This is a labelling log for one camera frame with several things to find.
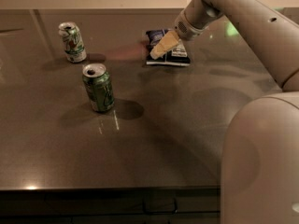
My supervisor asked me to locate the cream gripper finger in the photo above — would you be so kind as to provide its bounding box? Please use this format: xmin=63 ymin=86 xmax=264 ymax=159
xmin=149 ymin=31 xmax=179 ymax=60

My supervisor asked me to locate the blue chip bag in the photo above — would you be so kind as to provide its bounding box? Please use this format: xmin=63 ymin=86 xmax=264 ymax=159
xmin=146 ymin=29 xmax=191 ymax=66

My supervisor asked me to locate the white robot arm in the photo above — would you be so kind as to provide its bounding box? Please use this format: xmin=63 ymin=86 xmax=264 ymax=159
xmin=152 ymin=0 xmax=299 ymax=224

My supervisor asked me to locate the white green soda can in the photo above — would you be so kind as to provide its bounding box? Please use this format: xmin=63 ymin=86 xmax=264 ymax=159
xmin=58 ymin=21 xmax=87 ymax=63

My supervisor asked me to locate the black drawer handle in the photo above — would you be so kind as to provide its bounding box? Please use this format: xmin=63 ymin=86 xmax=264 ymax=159
xmin=142 ymin=198 xmax=178 ymax=215

